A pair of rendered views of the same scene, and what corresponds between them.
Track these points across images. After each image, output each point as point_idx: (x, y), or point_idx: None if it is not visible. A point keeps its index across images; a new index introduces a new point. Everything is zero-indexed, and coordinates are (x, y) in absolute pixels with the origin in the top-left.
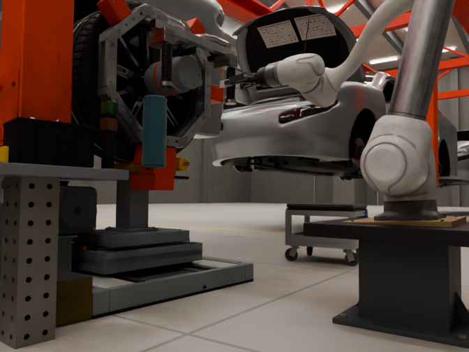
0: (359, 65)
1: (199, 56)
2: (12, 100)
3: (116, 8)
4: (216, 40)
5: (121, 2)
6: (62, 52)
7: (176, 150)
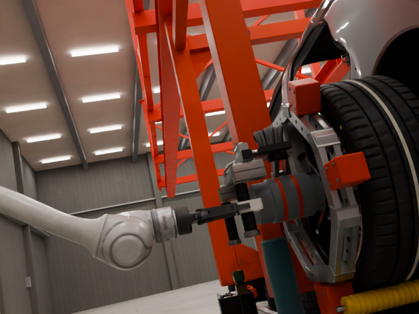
0: (50, 232)
1: (304, 135)
2: None
3: None
4: (235, 156)
5: None
6: (257, 223)
7: (326, 290)
